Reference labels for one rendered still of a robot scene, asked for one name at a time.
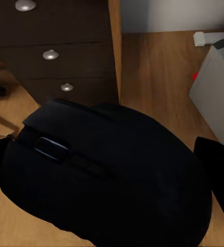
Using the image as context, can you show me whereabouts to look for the mouse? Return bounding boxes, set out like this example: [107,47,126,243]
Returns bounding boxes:
[0,97,212,247]

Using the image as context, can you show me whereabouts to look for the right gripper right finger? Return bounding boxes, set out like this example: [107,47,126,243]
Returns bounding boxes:
[193,137,224,212]

